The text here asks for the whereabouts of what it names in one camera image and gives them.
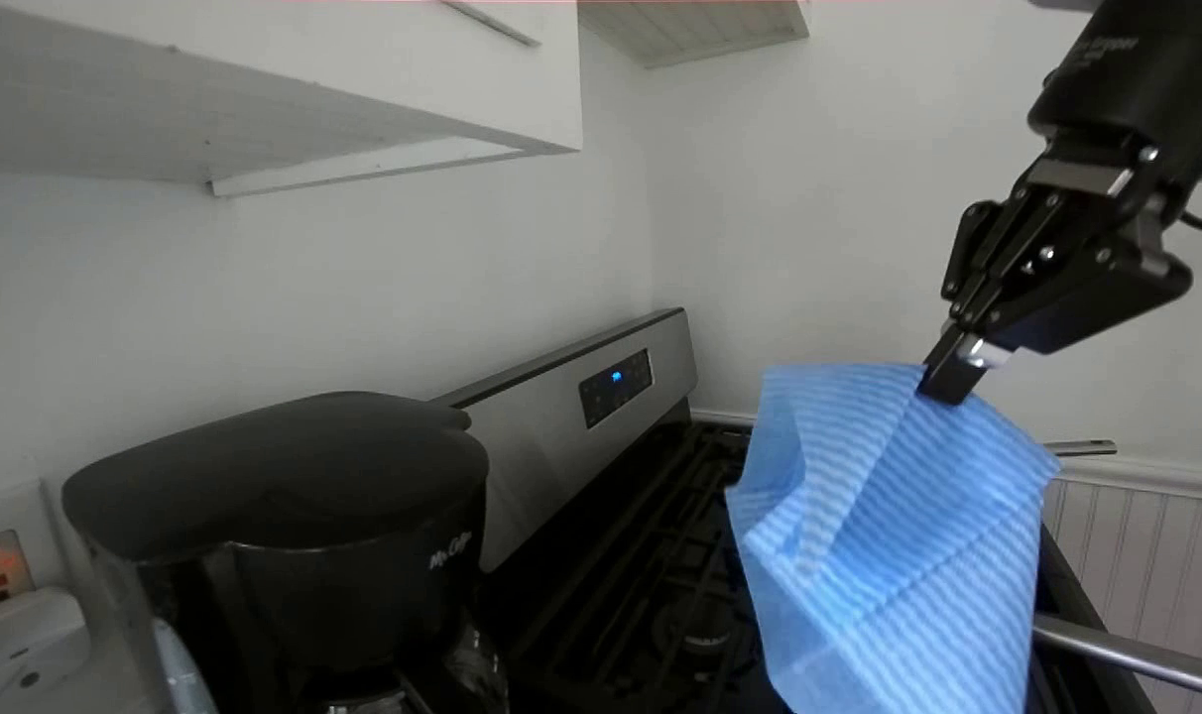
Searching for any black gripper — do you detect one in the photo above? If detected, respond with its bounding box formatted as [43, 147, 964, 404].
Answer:
[917, 156, 1191, 404]

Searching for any blue striped fabric cloth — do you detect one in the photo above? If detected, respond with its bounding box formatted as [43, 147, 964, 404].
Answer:
[723, 356, 1067, 714]

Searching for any black gas stove steel panel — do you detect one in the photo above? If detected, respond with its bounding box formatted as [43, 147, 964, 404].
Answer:
[437, 310, 1158, 714]

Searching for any black coffee maker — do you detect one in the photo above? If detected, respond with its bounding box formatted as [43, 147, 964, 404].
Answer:
[58, 390, 511, 714]

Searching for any white appliance orange display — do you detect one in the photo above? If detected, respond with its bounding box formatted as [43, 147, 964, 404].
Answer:
[0, 488, 100, 714]

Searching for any white wall cabinet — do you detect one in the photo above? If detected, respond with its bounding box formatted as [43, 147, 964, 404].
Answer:
[0, 0, 588, 203]

